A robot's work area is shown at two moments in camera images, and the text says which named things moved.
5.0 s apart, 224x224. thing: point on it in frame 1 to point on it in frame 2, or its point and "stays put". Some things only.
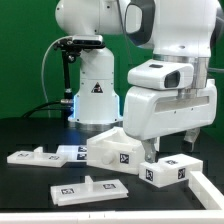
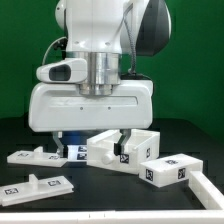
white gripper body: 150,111 to 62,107
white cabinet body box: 113,149 stays put
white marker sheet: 72,152 stays put
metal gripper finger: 149,149 to 58,142
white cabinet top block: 170,170 stays put
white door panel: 36,158 stays put
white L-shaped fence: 209,194 stays put
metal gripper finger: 190,137 to 118,146
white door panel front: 88,192 to 35,190
